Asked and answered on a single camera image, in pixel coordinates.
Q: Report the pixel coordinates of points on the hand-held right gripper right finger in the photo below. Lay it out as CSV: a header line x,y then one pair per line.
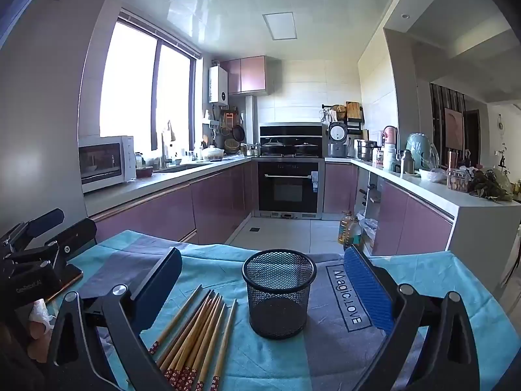
x,y
368,289

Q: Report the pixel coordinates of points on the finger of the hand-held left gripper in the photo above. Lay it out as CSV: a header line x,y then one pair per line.
x,y
44,220
79,234

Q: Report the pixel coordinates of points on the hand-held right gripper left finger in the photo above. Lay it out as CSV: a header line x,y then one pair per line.
x,y
158,287

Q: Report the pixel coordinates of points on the bunch of bamboo chopsticks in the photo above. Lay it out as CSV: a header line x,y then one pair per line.
x,y
195,334

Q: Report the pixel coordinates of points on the black mesh utensil holder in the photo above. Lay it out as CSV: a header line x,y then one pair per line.
x,y
281,305

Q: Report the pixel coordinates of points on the person's left hand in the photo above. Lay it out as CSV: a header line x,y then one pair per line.
x,y
36,330

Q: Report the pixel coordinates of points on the black smartphone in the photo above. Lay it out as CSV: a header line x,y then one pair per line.
x,y
71,275

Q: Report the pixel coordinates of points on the dark sauce bottle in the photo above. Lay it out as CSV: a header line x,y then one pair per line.
x,y
354,238

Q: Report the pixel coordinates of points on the clear plastic bag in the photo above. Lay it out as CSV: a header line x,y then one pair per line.
x,y
369,228

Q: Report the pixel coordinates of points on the yellow cooking oil bottle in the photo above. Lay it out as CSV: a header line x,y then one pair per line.
x,y
346,228

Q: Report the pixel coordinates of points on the pink lower kitchen cabinets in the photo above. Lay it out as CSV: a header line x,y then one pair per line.
x,y
411,220
171,207

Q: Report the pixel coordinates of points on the white microwave oven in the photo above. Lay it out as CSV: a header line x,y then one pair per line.
x,y
122,159

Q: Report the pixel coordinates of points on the grey refrigerator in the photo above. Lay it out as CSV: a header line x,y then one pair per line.
x,y
44,130

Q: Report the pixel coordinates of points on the dark red bowl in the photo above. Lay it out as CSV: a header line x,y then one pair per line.
x,y
144,172

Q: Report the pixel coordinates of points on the steel sink faucet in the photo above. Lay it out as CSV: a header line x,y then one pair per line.
x,y
165,146

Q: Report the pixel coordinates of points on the teal and grey tablecloth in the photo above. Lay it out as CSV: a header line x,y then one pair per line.
x,y
264,362

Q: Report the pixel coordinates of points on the black built-in oven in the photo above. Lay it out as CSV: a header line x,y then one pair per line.
x,y
289,187

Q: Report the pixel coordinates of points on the white bowl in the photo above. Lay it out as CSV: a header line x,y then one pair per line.
x,y
433,175

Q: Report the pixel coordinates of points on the steel thermos bottle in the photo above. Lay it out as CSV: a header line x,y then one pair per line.
x,y
406,163

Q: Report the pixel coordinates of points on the steel stock pot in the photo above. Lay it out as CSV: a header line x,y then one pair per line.
x,y
365,150

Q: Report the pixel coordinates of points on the clear food container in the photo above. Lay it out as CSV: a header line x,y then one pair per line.
x,y
456,180

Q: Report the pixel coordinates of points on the white casserole pot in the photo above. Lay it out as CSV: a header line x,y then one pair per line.
x,y
213,153

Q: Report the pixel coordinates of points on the mint green appliance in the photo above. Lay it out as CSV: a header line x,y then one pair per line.
x,y
418,148

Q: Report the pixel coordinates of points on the grey rice cooker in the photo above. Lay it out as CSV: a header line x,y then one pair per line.
x,y
338,140

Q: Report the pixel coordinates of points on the pink electric kettle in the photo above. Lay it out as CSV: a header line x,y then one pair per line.
x,y
390,135

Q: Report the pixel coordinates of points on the black wok with lid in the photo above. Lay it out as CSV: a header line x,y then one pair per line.
x,y
305,146
273,144

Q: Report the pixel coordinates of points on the woven basket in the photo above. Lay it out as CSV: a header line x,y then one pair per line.
x,y
232,145

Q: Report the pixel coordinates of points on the bundle of leafy greens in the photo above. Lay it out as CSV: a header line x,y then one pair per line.
x,y
490,185

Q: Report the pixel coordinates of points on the kitchen window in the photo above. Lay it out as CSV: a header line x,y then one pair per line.
x,y
130,81

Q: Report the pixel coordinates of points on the hanging black frying pan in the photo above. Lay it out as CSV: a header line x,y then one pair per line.
x,y
238,132

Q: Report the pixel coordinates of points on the black range hood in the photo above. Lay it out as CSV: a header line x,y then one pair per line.
x,y
291,130

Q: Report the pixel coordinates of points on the wooden cutting board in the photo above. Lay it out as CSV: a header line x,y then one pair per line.
x,y
353,110

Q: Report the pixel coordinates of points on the striped room partition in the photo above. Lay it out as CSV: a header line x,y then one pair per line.
x,y
437,122

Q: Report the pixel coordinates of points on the orange grater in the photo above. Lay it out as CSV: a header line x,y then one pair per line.
x,y
230,118

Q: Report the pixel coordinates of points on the white water heater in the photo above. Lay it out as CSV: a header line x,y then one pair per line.
x,y
217,85

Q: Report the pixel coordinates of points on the square ceiling light panel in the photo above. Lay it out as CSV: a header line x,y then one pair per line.
x,y
280,26

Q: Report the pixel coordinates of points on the black wall rack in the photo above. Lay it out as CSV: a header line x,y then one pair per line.
x,y
342,118

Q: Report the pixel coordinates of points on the pink wall picture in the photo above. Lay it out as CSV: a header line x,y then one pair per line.
x,y
454,130

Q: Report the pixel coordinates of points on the pink upper wall cabinet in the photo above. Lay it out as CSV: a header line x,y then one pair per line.
x,y
248,75

